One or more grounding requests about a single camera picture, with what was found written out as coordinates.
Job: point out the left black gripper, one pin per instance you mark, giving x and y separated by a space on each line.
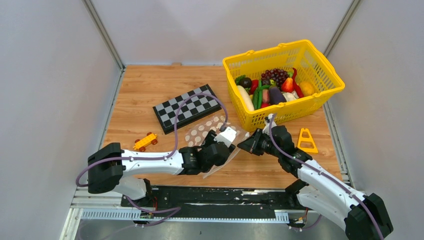
209 140

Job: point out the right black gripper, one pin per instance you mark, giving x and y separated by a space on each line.
251 144

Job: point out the clear polka dot zip bag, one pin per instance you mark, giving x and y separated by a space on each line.
197 134

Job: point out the dark avocado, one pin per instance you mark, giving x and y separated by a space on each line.
245 82

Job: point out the purple grape bunch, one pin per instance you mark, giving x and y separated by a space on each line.
275 77

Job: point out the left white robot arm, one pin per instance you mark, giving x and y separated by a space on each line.
112 169

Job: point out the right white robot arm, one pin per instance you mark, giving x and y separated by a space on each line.
361 216

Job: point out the green bean pods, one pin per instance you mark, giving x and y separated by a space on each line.
257 95

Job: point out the white radish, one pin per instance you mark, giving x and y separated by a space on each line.
246 98

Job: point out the black grey chessboard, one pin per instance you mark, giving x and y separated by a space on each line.
186 108

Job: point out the purple eggplant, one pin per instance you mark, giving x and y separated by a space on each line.
275 96

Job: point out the white garlic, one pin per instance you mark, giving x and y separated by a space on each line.
289 96

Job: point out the red bell pepper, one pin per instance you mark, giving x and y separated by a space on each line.
254 86

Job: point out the red chili pepper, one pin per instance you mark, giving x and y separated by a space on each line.
296 87

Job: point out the yellow lemon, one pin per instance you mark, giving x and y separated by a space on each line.
307 88

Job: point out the yellow toy car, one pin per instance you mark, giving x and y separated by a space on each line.
141 144

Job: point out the yellow plastic basket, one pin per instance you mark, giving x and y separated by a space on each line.
312 66

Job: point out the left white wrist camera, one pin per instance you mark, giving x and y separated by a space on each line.
226 136

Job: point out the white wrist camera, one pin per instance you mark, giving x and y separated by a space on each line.
269 123
226 136

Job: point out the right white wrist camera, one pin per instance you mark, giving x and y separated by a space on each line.
269 123

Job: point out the yellow triangle frame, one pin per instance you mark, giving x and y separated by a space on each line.
306 142

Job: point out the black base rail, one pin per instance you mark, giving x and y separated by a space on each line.
220 202

